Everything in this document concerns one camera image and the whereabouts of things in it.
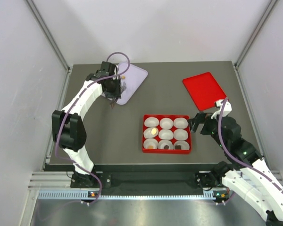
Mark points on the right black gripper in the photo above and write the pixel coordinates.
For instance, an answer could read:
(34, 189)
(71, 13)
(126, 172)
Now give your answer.
(194, 122)

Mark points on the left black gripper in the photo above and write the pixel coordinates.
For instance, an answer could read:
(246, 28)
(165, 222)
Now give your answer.
(116, 92)

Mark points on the metal tongs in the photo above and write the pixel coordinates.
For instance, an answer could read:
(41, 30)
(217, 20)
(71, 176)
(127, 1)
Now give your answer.
(115, 99)

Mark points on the cream white chocolate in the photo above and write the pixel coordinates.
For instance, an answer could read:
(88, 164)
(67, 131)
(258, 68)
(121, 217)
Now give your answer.
(153, 131)

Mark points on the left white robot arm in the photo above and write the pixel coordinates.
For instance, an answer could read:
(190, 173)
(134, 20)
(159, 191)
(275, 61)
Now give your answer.
(68, 130)

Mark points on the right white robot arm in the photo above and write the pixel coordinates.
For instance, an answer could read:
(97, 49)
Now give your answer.
(247, 175)

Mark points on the red chocolate box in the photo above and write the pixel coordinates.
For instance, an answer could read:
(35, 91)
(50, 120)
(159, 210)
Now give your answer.
(172, 151)

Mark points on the white paper cup top-right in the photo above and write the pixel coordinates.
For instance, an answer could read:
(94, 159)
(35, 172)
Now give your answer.
(180, 123)

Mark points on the white paper cup middle-right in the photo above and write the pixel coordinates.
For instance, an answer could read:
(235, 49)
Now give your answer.
(180, 135)

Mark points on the white paper cup bottom-right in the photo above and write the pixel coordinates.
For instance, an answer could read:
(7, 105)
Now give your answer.
(184, 145)

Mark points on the lavender plastic tray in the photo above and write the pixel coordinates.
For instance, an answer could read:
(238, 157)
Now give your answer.
(134, 77)

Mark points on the white paper cup top-middle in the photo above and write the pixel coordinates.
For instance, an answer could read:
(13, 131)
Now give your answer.
(166, 123)

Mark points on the white paper cup centre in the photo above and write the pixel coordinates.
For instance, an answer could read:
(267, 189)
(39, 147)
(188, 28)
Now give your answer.
(166, 134)

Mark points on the red box lid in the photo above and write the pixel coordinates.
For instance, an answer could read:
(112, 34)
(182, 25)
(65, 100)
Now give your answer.
(204, 90)

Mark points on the white paper cup bottom-middle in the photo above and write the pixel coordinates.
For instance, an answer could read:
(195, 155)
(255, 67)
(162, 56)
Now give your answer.
(162, 143)

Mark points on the white paper cup top-left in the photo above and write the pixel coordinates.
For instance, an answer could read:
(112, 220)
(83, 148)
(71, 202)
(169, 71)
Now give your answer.
(151, 122)

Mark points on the white paper cup middle-left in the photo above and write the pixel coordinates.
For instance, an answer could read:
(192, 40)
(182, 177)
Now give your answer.
(147, 133)

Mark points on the white paper cup bottom-left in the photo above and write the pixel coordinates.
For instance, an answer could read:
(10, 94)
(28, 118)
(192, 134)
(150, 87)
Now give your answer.
(150, 141)

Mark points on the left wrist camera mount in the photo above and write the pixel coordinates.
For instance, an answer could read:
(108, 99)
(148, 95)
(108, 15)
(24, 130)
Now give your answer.
(108, 68)

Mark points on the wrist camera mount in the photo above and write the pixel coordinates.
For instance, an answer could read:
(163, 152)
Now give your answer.
(108, 68)
(224, 108)

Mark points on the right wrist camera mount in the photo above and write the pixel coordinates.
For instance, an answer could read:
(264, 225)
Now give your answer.
(224, 108)

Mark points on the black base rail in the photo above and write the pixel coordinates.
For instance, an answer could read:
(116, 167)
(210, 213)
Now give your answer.
(150, 179)

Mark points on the grey slotted cable duct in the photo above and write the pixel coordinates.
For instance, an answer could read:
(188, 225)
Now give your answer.
(89, 195)

